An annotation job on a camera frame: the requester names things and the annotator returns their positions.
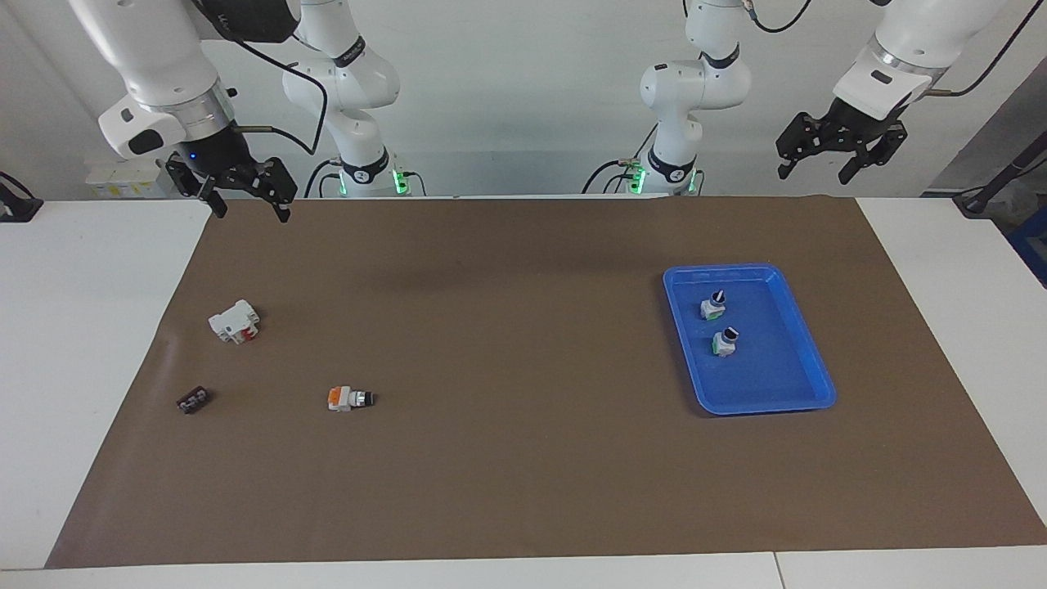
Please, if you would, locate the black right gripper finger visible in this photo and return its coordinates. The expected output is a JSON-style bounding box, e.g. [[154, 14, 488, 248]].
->
[[166, 155, 228, 219], [231, 157, 298, 223]]

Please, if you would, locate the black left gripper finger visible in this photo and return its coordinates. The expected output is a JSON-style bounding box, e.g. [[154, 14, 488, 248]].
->
[[838, 123, 908, 185], [775, 113, 831, 179]]

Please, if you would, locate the white box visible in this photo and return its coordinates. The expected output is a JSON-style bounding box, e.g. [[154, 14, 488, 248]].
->
[[86, 158, 175, 199]]

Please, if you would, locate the white red circuit breaker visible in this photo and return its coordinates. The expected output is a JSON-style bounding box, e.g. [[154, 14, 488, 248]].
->
[[208, 299, 261, 345]]

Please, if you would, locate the blue crate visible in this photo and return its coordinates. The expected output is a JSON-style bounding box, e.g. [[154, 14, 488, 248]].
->
[[1008, 225, 1047, 289]]

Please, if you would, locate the blue plastic tray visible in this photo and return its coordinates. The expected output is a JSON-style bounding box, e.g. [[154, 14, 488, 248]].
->
[[663, 263, 838, 416]]

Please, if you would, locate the brown table mat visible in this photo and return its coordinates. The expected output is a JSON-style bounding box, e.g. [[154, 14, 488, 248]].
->
[[45, 195, 1047, 569]]

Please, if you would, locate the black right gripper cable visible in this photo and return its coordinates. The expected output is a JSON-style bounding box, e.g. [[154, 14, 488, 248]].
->
[[192, 0, 330, 156]]

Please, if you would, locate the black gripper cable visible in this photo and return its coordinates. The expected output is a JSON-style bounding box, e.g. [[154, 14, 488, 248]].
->
[[192, 0, 330, 156], [928, 0, 1047, 97]]

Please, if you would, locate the black right base cable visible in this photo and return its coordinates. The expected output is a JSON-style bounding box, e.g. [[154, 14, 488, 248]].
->
[[304, 158, 344, 199]]

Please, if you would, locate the black base cable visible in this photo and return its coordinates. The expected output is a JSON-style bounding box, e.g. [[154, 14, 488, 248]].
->
[[304, 158, 344, 199], [582, 123, 659, 196]]

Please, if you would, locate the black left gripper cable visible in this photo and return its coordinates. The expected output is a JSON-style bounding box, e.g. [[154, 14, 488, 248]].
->
[[928, 0, 1047, 97]]

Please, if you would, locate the black camera stand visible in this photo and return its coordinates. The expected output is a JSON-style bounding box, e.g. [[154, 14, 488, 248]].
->
[[953, 131, 1047, 218]]

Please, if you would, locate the black left base cable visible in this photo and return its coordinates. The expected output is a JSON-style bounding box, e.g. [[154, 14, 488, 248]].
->
[[582, 123, 659, 196]]

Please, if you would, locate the black clamp mount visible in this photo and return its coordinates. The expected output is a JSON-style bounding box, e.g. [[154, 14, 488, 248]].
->
[[0, 172, 43, 223]]

